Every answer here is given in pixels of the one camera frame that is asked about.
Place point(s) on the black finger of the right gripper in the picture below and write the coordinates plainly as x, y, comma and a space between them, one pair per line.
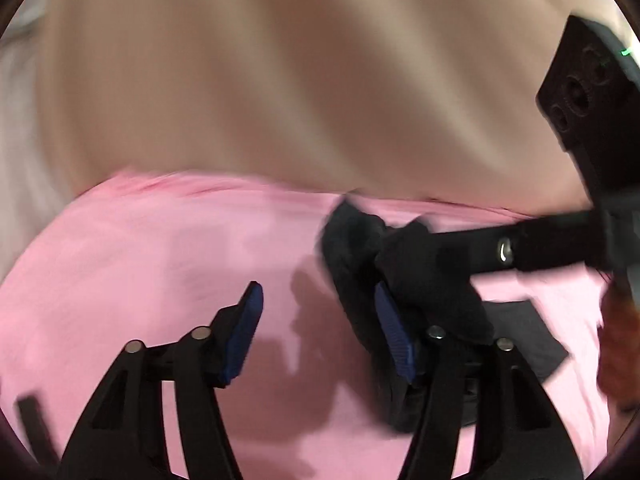
476, 251

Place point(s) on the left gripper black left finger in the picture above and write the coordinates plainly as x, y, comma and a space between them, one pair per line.
121, 432

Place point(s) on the dark grey pants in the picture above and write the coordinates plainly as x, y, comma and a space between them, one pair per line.
393, 292

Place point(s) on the person's right hand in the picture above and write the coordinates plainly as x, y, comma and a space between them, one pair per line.
618, 368

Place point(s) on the black smartphone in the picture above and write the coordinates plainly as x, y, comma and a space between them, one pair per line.
37, 431

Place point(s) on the beige curtain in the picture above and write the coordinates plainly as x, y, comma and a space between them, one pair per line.
417, 99

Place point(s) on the pink bed sheet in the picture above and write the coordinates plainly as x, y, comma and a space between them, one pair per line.
151, 257

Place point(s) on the silver satin curtain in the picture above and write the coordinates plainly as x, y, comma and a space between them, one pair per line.
31, 197

